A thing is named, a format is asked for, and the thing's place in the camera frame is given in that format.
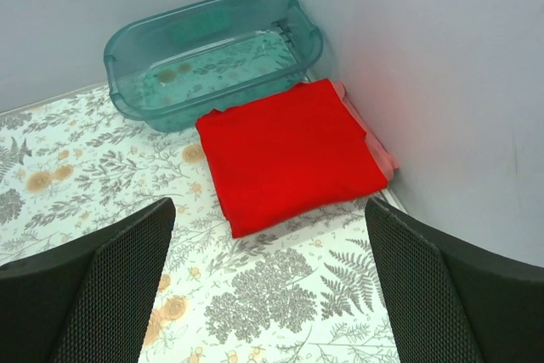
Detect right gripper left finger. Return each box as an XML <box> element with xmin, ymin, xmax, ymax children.
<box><xmin>1</xmin><ymin>197</ymin><xmax>175</xmax><ymax>362</ymax></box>

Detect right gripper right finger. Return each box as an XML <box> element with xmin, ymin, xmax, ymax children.
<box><xmin>365</xmin><ymin>198</ymin><xmax>543</xmax><ymax>362</ymax></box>

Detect red t shirt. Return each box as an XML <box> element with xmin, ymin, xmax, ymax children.
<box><xmin>196</xmin><ymin>79</ymin><xmax>389</xmax><ymax>238</ymax></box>

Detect floral tablecloth mat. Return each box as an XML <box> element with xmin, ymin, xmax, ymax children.
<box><xmin>1</xmin><ymin>87</ymin><xmax>398</xmax><ymax>362</ymax></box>

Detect teal plastic bin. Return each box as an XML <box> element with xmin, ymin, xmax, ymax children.
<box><xmin>103</xmin><ymin>0</ymin><xmax>323</xmax><ymax>133</ymax></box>

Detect folded pink t shirt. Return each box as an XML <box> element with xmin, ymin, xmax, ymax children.
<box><xmin>331</xmin><ymin>82</ymin><xmax>400</xmax><ymax>181</ymax></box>

